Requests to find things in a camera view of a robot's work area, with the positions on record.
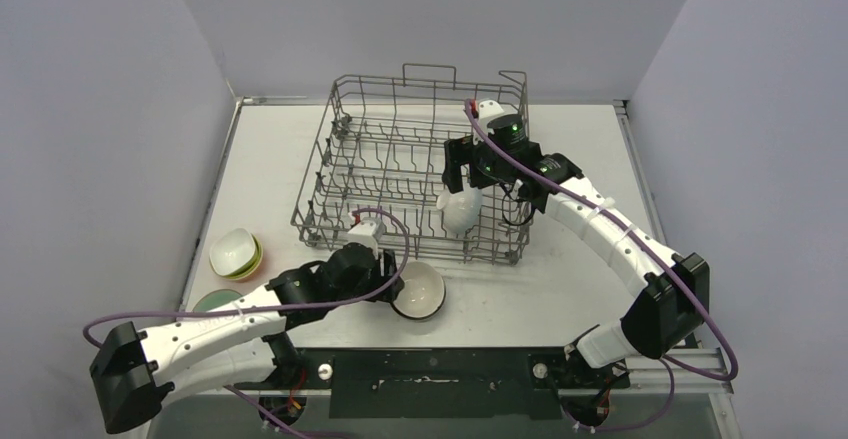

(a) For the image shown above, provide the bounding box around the beige bowl with black outside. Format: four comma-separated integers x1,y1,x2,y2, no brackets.
391,261,446,321

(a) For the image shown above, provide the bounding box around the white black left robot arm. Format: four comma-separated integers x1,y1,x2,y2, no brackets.
89,243,409,434

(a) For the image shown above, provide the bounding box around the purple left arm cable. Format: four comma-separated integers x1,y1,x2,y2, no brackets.
82,207,411,439

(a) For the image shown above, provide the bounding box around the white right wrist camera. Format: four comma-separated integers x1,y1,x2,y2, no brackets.
475,99,507,124

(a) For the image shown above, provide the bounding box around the white bowl with blue outside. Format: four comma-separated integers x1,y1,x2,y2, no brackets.
436,188,483,235

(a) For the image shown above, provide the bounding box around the pale green plate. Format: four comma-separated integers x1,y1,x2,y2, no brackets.
192,289,242,312

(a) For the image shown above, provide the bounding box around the white bowl orange outside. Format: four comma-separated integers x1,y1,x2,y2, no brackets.
229,236,264,282

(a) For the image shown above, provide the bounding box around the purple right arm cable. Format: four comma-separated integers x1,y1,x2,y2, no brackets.
463,98,739,434

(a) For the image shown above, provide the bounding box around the grey wire dish rack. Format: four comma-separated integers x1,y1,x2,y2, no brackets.
291,63,532,265

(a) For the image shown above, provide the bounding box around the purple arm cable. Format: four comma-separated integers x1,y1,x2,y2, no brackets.
82,207,411,439
463,98,739,434

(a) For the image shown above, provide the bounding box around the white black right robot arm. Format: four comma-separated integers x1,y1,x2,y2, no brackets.
441,113,710,388

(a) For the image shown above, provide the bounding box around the white square bowl green outside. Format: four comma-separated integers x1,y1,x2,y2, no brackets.
209,228,259,277

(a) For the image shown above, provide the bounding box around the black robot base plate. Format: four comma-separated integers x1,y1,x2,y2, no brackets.
253,346,630,420

